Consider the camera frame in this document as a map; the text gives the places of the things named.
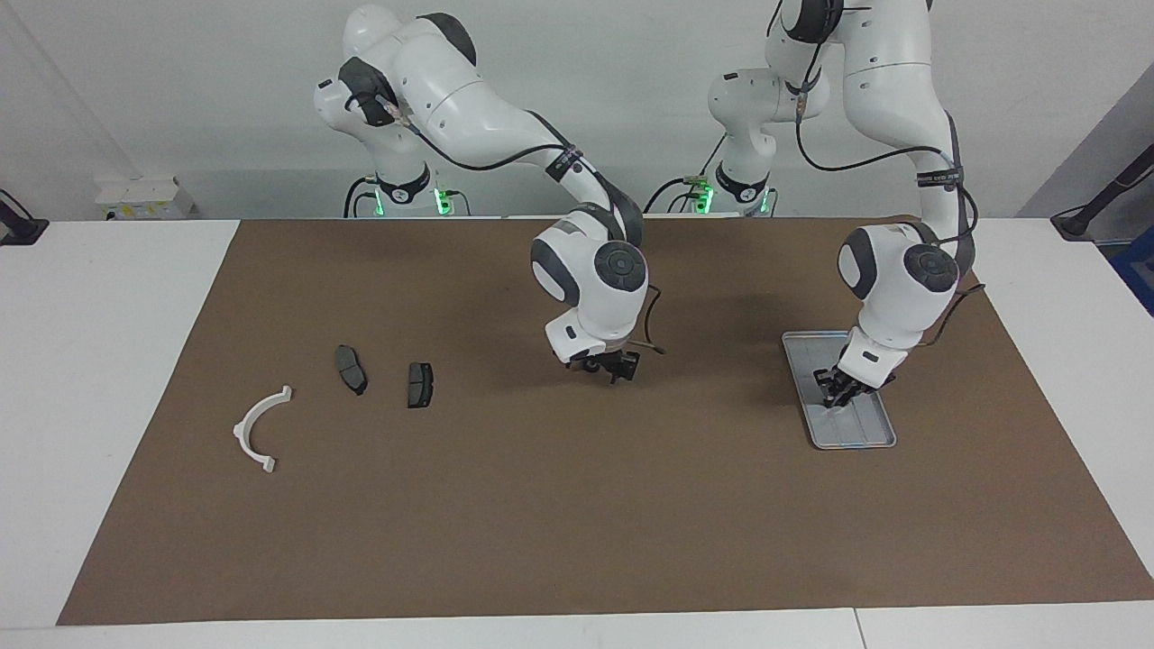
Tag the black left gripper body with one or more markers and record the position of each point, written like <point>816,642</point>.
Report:
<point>847,380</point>

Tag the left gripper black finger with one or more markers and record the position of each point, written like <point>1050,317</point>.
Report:
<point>845,399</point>
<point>828,393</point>

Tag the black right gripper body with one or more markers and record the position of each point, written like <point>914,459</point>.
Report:
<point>613,361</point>

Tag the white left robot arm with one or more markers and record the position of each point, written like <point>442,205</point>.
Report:
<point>892,270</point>

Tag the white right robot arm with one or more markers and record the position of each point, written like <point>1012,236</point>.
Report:
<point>469,108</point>

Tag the silver metal tray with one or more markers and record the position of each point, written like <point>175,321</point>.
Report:
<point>852,428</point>

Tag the brown table mat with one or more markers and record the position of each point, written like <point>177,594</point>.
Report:
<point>577,523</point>

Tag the rectangular dark brake pad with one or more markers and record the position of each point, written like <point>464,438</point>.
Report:
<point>420,386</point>

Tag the curved dark brake pad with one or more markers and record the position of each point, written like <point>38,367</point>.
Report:
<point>350,368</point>

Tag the blue object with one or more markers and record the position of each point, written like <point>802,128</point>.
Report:
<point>1140,270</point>

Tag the white box with labels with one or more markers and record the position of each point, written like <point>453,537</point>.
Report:
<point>144,198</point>

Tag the black table clamp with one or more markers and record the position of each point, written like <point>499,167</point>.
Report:
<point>22,232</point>

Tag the white curved plastic bracket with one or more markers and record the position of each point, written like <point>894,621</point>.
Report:
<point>239,433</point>

